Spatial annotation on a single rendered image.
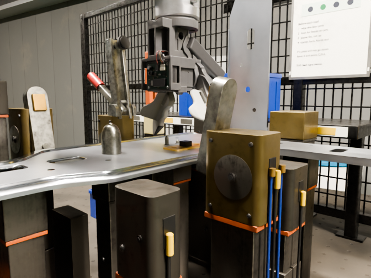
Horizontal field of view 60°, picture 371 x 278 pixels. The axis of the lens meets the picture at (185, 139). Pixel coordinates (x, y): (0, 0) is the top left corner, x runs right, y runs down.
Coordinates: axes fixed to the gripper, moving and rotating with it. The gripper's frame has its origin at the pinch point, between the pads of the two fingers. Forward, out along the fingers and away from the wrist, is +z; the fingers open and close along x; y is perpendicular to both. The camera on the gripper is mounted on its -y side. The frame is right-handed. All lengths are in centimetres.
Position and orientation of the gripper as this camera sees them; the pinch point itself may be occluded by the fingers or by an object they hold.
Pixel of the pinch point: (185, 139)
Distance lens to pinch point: 58.1
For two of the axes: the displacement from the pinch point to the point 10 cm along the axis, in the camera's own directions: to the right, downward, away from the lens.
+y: -6.8, 0.9, -7.3
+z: 0.0, 9.9, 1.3
